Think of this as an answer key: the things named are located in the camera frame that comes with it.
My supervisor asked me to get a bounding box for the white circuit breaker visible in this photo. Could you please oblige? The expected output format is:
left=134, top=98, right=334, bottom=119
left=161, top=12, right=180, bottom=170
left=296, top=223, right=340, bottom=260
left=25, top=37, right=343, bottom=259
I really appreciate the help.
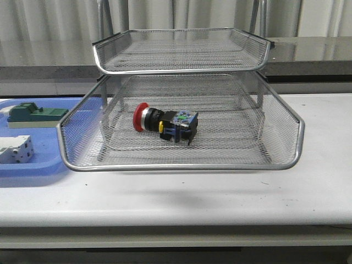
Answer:
left=1, top=135, right=34, bottom=164

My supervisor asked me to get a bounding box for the green limit switch module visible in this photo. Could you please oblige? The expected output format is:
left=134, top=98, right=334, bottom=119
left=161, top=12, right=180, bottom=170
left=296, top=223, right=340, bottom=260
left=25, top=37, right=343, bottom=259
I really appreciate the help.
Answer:
left=1, top=102, right=69, bottom=129

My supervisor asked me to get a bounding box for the grey stone counter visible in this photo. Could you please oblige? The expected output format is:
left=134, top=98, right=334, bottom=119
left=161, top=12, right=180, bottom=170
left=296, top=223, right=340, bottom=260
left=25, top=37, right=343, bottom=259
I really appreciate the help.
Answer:
left=1, top=36, right=351, bottom=83

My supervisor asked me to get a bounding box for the red emergency stop button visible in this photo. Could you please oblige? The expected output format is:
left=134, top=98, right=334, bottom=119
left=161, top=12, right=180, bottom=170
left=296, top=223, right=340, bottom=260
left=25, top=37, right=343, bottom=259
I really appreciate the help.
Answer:
left=133, top=102, right=199, bottom=145

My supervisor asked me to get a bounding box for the grey metal rack frame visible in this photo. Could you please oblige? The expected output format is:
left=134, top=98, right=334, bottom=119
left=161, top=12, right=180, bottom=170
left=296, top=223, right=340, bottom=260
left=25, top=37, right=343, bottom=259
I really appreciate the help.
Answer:
left=95, top=0, right=273, bottom=163

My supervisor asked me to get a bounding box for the mesh tray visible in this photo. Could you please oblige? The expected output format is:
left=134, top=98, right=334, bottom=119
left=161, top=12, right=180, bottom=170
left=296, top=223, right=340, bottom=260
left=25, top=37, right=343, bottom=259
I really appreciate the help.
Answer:
left=57, top=71, right=305, bottom=171
left=104, top=95, right=267, bottom=164
left=92, top=27, right=274, bottom=75

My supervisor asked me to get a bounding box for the blue plastic tray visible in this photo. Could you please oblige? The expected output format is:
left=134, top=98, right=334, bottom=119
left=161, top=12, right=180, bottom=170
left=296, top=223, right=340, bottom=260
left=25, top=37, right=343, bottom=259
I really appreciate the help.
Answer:
left=1, top=97, right=80, bottom=177

